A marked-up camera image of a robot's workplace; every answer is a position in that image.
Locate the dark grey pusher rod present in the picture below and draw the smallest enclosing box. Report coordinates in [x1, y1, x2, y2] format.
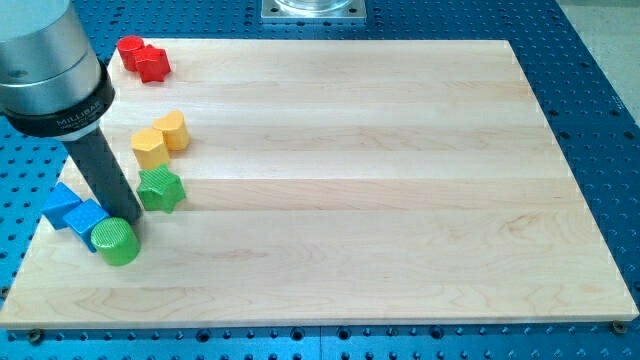
[63, 128, 142, 224]

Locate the black Millibar flange ring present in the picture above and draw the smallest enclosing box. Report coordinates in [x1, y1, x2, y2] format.
[2, 60, 115, 138]

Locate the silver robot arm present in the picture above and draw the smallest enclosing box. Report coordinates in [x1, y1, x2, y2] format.
[1, 0, 142, 223]

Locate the blue triangle block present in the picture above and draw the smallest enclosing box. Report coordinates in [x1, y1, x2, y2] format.
[41, 182, 82, 230]

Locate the yellow hexagon block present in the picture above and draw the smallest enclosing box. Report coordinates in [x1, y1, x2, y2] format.
[131, 128, 170, 170]

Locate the blue cube block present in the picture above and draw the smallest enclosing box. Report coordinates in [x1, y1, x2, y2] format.
[63, 199, 110, 253]

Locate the green star block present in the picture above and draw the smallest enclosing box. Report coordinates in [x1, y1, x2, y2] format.
[136, 164, 186, 213]

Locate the yellow heart block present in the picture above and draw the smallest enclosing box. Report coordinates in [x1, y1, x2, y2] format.
[152, 110, 190, 151]

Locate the green cylinder block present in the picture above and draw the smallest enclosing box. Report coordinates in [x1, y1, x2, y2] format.
[90, 217, 141, 266]

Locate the red star block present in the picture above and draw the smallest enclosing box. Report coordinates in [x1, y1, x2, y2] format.
[134, 45, 171, 83]

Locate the red cylinder block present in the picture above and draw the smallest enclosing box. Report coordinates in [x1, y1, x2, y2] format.
[116, 35, 144, 72]

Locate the left board stop screw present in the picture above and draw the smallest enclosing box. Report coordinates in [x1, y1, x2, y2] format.
[26, 328, 45, 345]

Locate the board stop screw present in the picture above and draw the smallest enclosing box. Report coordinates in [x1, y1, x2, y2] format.
[26, 328, 45, 345]
[611, 321, 627, 335]

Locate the light wooden board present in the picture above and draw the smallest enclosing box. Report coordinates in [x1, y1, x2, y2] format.
[1, 39, 638, 329]

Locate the right board stop screw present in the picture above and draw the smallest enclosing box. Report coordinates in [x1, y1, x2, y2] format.
[611, 321, 627, 335]

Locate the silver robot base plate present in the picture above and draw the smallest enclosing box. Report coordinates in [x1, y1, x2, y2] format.
[260, 0, 367, 23]

